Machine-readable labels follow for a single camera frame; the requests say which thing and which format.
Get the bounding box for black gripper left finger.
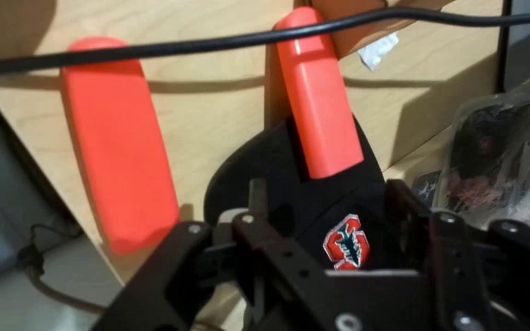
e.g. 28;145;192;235
89;176;367;331

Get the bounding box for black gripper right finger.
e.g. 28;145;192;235
385;178;530;331

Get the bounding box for red oblong plastic object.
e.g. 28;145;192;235
60;34;183;257
273;3;367;182

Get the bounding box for clear plastic bag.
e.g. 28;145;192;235
429;58;530;242

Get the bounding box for white paper scrap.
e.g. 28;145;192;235
358;31;404;71

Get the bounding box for black desk cable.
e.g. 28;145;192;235
0;3;530;79

